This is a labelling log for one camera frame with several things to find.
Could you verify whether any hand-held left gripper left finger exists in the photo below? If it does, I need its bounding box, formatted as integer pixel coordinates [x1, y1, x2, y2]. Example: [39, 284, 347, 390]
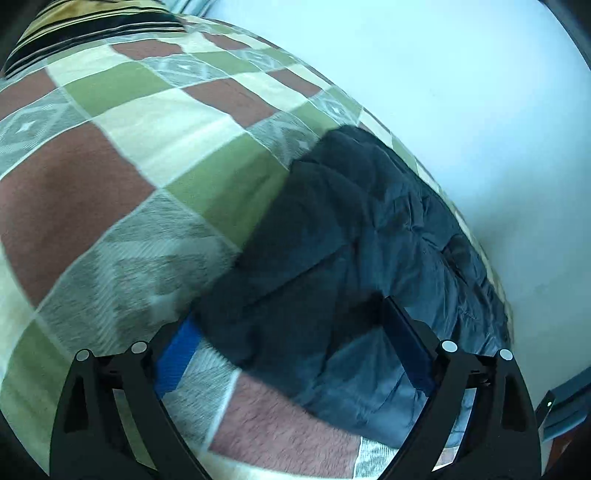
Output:
[51, 316, 211, 480]

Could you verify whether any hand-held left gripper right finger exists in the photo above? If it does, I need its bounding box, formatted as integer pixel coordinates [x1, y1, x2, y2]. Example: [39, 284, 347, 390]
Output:
[379, 296, 541, 480]

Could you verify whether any black quilted jacket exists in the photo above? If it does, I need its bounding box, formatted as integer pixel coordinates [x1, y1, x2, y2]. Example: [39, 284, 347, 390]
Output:
[196, 124, 514, 467]

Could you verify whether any checkered bedspread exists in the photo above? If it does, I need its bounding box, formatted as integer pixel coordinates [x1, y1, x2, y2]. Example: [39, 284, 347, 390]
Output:
[0, 14, 514, 480]

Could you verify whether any yellow black striped pillow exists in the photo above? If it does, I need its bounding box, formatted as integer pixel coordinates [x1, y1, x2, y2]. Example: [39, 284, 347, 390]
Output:
[2, 0, 188, 77]

